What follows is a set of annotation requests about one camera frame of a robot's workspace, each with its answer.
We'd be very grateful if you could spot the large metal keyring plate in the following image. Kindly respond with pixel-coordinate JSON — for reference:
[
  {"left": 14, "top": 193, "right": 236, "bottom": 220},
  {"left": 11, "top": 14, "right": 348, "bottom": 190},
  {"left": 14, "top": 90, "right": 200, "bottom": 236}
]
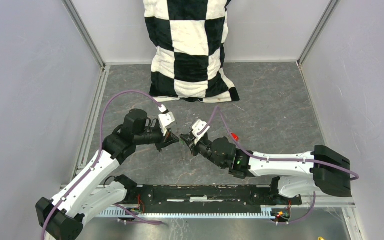
[{"left": 178, "top": 142, "right": 184, "bottom": 163}]

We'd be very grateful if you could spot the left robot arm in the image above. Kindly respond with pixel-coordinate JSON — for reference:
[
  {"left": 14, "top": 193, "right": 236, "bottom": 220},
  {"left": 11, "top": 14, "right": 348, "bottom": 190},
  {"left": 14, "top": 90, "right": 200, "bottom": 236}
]
[{"left": 35, "top": 106, "right": 179, "bottom": 240}]

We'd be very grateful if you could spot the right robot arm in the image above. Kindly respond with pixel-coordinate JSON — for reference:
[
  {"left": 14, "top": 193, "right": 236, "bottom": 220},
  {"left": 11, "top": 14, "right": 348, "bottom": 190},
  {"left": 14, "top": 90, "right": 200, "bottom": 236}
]
[{"left": 180, "top": 133, "right": 352, "bottom": 204}]

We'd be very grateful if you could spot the red tag key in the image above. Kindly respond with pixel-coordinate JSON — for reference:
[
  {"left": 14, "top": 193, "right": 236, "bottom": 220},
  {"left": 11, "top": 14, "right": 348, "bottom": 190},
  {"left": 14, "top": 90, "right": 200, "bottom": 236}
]
[{"left": 230, "top": 133, "right": 239, "bottom": 142}]

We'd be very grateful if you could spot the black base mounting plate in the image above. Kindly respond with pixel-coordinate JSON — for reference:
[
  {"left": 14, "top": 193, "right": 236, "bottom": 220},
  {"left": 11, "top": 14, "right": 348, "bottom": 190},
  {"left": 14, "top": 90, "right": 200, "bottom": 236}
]
[{"left": 120, "top": 184, "right": 303, "bottom": 214}]

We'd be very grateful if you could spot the black white checkered blanket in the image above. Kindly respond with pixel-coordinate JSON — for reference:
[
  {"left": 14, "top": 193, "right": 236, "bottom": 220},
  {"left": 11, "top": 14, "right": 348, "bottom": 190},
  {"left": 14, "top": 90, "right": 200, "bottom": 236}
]
[{"left": 143, "top": 0, "right": 240, "bottom": 103}]

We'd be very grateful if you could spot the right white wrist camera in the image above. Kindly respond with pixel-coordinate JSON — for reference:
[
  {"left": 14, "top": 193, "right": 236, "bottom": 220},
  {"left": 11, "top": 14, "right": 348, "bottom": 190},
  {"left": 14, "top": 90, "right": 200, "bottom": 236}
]
[{"left": 190, "top": 119, "right": 210, "bottom": 145}]

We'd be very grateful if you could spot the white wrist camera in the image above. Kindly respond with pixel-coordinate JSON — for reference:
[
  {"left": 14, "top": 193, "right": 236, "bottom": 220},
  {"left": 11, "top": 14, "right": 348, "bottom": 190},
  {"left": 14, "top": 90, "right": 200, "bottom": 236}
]
[
  {"left": 158, "top": 104, "right": 176, "bottom": 136},
  {"left": 190, "top": 119, "right": 210, "bottom": 145}
]

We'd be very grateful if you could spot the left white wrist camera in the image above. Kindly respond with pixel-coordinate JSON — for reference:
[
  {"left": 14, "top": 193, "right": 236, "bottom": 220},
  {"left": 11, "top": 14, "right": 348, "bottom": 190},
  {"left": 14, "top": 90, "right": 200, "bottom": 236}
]
[{"left": 158, "top": 104, "right": 176, "bottom": 136}]

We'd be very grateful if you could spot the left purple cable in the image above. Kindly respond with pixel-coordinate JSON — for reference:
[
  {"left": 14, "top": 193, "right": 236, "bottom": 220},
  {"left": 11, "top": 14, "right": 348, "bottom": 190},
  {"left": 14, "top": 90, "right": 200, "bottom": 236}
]
[{"left": 39, "top": 90, "right": 166, "bottom": 240}]

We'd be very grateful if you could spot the grey slotted cable duct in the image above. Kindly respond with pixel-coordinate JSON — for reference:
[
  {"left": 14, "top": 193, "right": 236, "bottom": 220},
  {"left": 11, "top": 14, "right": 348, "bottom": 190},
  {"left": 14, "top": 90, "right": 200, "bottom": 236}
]
[{"left": 97, "top": 206, "right": 275, "bottom": 220}]

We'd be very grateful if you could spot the aluminium frame rail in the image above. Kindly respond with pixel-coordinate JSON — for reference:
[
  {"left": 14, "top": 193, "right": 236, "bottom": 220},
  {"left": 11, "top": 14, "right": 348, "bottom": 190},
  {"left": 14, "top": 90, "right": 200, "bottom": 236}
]
[{"left": 55, "top": 184, "right": 357, "bottom": 209}]

